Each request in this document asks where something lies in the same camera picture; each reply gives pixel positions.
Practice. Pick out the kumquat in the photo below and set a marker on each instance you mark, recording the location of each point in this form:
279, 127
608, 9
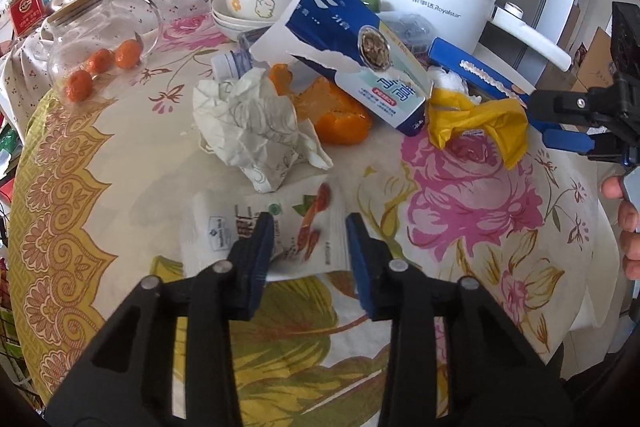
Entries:
98, 60
127, 55
80, 86

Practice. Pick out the orange peel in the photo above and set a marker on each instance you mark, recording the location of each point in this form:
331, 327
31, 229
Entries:
340, 117

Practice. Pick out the glass jar with wooden lid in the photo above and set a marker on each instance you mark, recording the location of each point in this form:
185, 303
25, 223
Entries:
95, 27

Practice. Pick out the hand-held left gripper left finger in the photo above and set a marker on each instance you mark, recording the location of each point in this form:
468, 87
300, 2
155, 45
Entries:
257, 257

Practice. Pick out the small white tissue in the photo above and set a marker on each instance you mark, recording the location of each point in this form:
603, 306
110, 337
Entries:
447, 81

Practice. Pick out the floral tablecloth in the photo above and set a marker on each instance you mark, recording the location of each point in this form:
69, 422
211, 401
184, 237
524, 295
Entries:
450, 217

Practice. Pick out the blue white torn carton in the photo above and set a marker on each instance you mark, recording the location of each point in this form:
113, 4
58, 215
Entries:
340, 22

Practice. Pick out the white bowl with flower print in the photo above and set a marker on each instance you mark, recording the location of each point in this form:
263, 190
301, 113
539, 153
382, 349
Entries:
260, 4

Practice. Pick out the green fruit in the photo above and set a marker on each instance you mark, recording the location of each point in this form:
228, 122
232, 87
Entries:
369, 1

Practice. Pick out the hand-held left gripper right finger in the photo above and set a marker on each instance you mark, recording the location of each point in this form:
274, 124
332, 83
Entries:
362, 267

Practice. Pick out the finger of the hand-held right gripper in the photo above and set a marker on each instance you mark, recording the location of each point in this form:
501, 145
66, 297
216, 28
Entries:
570, 141
565, 104

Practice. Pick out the yellow wrapper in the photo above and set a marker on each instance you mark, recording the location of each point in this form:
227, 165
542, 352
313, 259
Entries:
480, 117

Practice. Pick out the crumpled white paper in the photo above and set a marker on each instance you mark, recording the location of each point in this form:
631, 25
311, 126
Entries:
250, 122

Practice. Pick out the cardboard box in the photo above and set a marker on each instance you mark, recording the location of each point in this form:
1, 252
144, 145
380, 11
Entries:
597, 54

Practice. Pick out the red label jar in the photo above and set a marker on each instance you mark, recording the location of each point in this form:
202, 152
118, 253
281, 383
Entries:
25, 4

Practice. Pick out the person's right hand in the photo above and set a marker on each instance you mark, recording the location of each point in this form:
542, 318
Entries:
631, 232

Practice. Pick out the white snack packet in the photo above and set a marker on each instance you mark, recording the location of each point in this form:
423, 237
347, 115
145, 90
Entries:
300, 219

